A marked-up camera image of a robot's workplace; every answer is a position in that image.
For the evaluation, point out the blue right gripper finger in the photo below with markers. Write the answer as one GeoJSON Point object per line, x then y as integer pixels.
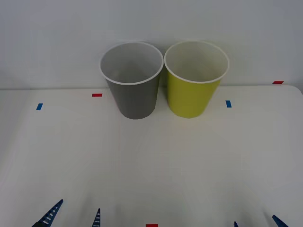
{"type": "Point", "coordinates": [236, 224]}
{"type": "Point", "coordinates": [280, 222]}

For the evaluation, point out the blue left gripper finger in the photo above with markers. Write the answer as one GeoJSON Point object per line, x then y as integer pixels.
{"type": "Point", "coordinates": [50, 214]}
{"type": "Point", "coordinates": [97, 220]}

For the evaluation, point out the grey plastic waste bin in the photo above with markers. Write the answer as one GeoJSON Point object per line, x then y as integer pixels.
{"type": "Point", "coordinates": [137, 99]}

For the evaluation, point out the yellow-green plastic waste bin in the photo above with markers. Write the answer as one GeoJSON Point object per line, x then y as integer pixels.
{"type": "Point", "coordinates": [189, 98]}

